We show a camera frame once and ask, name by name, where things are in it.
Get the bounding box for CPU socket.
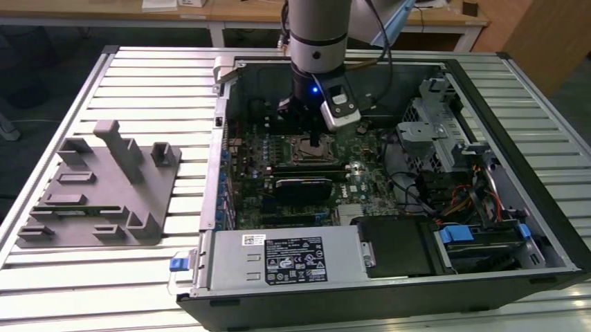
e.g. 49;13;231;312
286;134;342;165

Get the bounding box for wooden cabinet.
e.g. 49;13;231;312
502;0;591;100

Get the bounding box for green motherboard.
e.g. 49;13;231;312
225;117;434;232

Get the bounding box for silver case latch bracket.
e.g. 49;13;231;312
213;55;238;95

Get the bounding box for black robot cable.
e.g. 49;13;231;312
365;0;396;111

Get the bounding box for grey metal drive cage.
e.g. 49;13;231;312
396;77;470;174

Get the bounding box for black PC case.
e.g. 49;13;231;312
177;55;591;332

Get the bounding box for black graphics card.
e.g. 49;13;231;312
274;177;336;205

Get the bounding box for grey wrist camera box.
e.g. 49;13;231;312
277;98;297;120

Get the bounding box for metal socket cover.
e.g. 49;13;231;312
290;136;338;163

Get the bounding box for green RAM stick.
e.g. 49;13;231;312
33;205;122;213

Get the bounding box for grey metal stand foot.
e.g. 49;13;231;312
0;113;23;141

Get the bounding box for silver CPU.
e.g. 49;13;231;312
301;140;329;160

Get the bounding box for yellow power wires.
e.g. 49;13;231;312
441;193;477;217

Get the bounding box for silver chipset heat sink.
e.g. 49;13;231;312
337;203;368;223

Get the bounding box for silver metal handle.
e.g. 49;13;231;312
165;248;206;297

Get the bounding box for orange data cable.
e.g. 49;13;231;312
489;190;506;223

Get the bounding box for grey parts rack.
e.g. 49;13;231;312
17;119;185;248

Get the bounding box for grey power supply unit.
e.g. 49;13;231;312
190;230;374;299

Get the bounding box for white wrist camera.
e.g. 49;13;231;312
319;82;362;132

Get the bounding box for blue disk carrier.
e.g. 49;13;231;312
437;223;533;275

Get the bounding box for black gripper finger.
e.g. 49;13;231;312
295;105;326;149

